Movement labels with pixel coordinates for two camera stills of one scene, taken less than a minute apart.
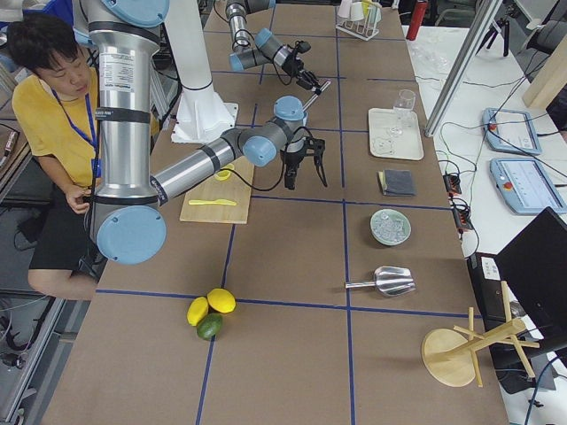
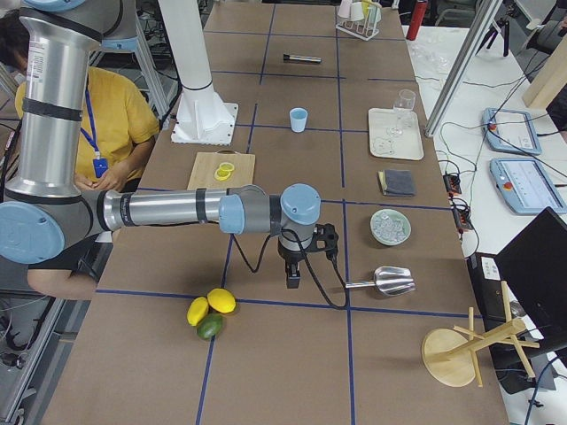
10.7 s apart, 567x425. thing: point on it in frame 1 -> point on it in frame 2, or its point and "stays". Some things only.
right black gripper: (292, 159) -> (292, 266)
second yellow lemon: (196, 310) stays
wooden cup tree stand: (450, 359) stays
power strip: (462, 215) stays
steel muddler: (315, 96) -> (301, 58)
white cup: (356, 11) stays
